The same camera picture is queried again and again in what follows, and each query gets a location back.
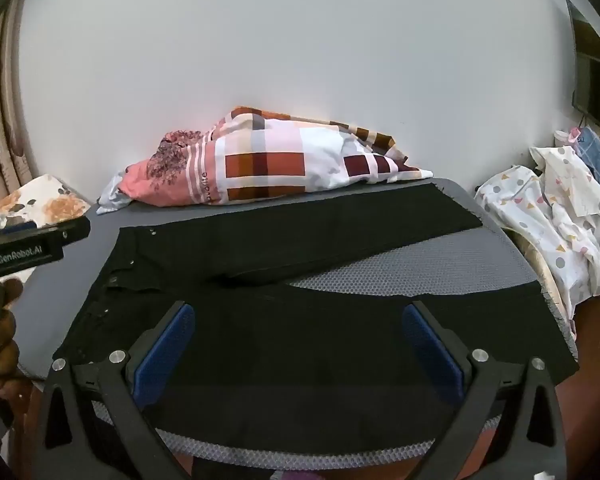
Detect floral cushion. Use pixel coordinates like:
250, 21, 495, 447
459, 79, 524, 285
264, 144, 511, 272
0, 174, 92, 241

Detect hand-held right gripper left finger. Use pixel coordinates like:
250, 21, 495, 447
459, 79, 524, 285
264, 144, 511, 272
35, 300, 197, 480

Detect white crumpled cloth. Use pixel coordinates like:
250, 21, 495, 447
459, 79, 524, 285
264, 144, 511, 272
96, 167, 136, 216

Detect white dotted sheet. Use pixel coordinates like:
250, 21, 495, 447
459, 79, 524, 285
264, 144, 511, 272
474, 145, 600, 331

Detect beige curtain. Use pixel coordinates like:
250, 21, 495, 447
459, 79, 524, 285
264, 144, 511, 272
0, 0, 41, 211

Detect wall television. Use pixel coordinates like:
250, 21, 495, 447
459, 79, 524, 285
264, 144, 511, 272
565, 0, 600, 133

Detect person's left hand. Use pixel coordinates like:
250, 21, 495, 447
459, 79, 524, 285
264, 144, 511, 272
0, 277, 27, 393

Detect grey mesh mattress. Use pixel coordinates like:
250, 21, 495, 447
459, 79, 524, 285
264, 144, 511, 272
7, 175, 581, 476

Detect pink checked pillow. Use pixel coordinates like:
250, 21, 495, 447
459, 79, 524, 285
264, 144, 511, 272
117, 106, 435, 207

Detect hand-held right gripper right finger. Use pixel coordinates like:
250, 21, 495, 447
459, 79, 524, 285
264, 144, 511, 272
401, 300, 567, 480

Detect black pants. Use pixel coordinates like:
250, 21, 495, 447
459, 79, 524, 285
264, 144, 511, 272
52, 180, 581, 453

